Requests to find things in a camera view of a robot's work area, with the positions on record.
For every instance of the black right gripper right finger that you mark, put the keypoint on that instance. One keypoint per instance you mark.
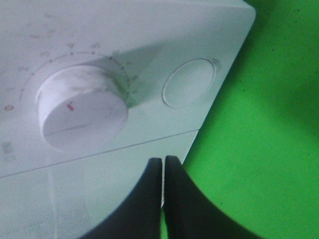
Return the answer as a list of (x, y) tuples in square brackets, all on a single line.
[(188, 212)]

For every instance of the round door release button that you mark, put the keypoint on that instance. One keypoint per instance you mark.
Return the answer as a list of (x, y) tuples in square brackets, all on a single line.
[(188, 83)]

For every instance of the white timer knob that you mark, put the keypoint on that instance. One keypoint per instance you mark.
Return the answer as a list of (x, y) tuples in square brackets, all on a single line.
[(80, 108)]

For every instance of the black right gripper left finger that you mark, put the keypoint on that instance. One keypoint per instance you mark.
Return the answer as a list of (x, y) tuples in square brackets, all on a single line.
[(138, 216)]

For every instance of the white microwave door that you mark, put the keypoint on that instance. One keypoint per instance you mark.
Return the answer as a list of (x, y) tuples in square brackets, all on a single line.
[(68, 199)]

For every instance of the white microwave oven body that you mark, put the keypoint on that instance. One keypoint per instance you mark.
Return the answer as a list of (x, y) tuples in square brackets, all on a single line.
[(139, 42)]

